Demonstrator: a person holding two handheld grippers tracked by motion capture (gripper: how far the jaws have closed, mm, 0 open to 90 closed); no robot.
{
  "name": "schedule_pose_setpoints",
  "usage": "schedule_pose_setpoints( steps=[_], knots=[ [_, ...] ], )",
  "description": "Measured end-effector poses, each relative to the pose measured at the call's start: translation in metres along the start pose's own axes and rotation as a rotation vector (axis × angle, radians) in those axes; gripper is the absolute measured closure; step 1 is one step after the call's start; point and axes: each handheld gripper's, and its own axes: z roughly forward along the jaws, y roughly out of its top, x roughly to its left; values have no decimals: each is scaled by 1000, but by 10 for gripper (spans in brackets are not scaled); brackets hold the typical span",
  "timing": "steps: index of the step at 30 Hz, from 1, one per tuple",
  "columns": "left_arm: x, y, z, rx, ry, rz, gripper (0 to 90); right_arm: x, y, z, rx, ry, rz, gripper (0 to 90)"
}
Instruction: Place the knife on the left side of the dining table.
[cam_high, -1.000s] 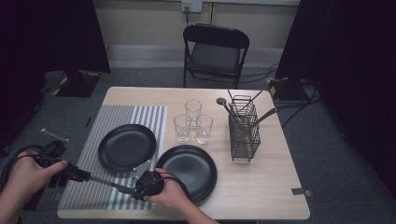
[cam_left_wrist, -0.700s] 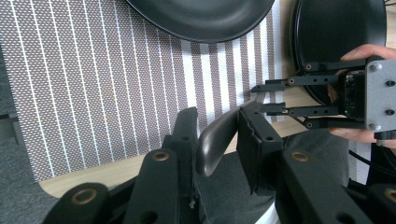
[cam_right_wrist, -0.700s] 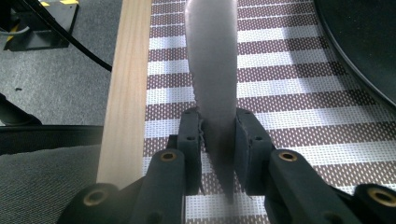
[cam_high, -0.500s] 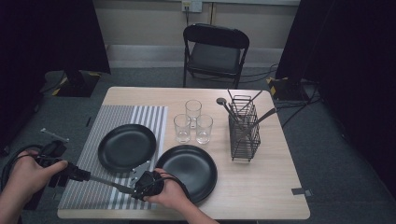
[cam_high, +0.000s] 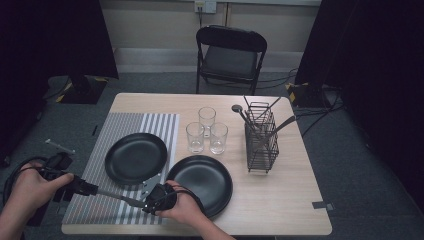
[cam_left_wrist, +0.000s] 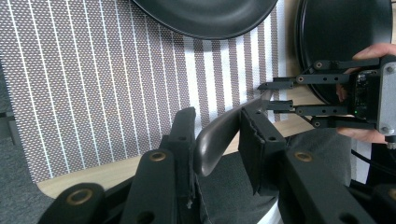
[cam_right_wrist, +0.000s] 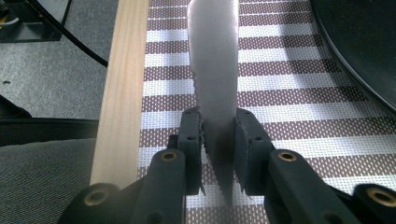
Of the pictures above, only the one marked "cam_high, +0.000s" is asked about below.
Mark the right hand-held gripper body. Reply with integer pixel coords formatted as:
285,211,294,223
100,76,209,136
139,173,178,213

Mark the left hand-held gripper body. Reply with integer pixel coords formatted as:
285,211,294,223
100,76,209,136
27,138,81,227

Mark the black round plate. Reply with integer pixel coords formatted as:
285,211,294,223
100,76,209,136
165,154,234,219
104,132,169,186

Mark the clear drinking glass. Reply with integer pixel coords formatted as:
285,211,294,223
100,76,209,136
198,106,217,138
209,122,229,155
185,121,205,155

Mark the dark wire cutlery basket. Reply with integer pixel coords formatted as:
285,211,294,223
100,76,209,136
244,101,280,174

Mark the person's right hand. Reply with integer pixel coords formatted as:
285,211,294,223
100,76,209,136
156,179,205,228

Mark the person's left hand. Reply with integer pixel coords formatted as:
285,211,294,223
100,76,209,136
8,160,75,218

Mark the stand base with hazard tape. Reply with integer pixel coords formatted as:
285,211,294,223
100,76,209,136
54,74,109,105
284,81,331,108

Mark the grey white striped placemat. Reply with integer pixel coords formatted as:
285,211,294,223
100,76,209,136
61,112,180,225

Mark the dark metal spoon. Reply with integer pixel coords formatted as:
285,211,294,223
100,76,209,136
231,104,259,136

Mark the black curtain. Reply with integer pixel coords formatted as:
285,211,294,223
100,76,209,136
294,0,424,214
0,0,120,168

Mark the black folding chair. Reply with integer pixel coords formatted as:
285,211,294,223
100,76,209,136
195,24,268,96

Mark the right hand-held gripper cable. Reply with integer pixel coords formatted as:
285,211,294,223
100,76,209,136
166,184,206,218

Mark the hand-held gripper cable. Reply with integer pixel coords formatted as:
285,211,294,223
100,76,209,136
166,184,206,218
2,155,51,206

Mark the left hand-held gripper cable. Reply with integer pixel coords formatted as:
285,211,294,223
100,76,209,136
2,155,51,206

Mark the grey flat-handled utensil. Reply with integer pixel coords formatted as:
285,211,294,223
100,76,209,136
258,115,297,146

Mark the black floor cable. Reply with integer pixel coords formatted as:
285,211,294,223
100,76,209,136
256,68,299,90
294,89,346,138

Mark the wall conduit pipe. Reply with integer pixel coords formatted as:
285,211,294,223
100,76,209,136
224,2,232,28

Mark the white wall socket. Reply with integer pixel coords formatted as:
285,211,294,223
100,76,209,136
194,0,218,14

